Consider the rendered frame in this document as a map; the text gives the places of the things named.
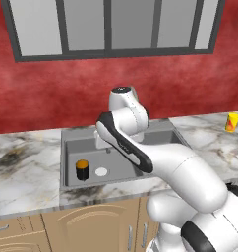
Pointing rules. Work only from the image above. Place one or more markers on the wide tan cupboard door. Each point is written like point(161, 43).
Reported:
point(91, 226)

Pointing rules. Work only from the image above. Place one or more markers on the yellow cup with red print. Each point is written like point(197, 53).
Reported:
point(232, 122)

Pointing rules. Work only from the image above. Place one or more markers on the white sink drain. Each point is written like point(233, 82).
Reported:
point(101, 171)

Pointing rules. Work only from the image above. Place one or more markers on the grey sink tap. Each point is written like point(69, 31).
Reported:
point(135, 93)

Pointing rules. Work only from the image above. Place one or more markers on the dark grey framed window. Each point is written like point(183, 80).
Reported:
point(111, 26)

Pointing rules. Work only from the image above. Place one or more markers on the black jar with orange lid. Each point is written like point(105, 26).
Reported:
point(82, 170)

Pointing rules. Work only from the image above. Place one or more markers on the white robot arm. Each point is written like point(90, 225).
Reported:
point(190, 177)

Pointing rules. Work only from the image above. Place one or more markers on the narrow tan cupboard door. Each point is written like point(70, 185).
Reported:
point(147, 226)

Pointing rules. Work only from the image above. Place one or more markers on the grey double basin sink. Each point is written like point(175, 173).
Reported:
point(91, 147)

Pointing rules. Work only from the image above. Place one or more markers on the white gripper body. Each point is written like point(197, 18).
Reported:
point(100, 140)

